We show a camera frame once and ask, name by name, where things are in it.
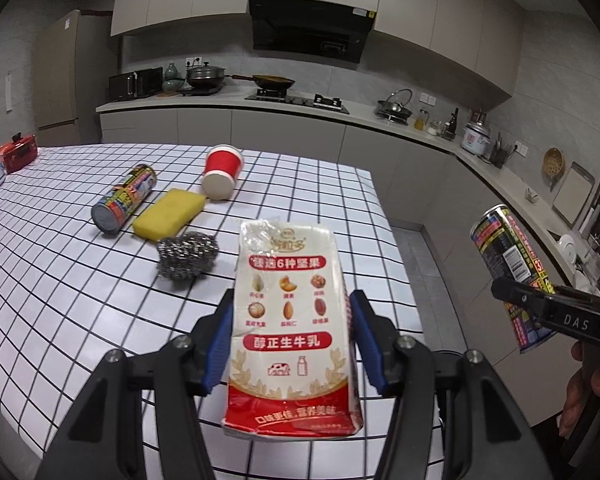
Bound teal ceramic vase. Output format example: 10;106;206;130
163;62;185;96

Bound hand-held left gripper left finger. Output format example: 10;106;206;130
35;287;236;480

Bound grey utensil holder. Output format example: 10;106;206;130
491;132;513;170

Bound white rice cooker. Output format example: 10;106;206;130
461;121;493;160

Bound light cutting board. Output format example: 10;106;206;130
551;161;596;226

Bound colourful printed can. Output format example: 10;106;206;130
91;163;158;236

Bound black gas stove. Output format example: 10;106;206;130
245;89;351;114

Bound steel wool scrubber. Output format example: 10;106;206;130
155;231;220;281

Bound dark printed can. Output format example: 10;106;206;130
470;203;557;356

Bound black microwave oven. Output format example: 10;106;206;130
108;67;164;102

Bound beige refrigerator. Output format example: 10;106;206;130
32;9;112;147

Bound red box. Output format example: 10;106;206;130
0;132;38;175

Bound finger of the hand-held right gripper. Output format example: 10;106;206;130
491;278;556;321

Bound red paper cup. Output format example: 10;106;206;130
201;145;245;202

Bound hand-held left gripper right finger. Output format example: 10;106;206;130
351;290;553;480

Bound black range hood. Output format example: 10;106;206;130
248;0;378;65

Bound person's right hand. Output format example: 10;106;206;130
559;342;600;438

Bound yellow sponge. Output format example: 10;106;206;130
132;188;207;241

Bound white tiled kitchen island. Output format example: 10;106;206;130
0;142;426;480

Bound red and white milk carton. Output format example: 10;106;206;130
221;219;366;441

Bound beige lower cabinets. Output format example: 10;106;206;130
96;94;600;301

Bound black pot with lid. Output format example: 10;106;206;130
185;61;228;92

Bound round bamboo strainer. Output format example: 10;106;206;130
541;148;566;179

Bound black frying pan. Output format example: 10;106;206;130
231;74;297;92

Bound white plates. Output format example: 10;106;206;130
557;232;588;271

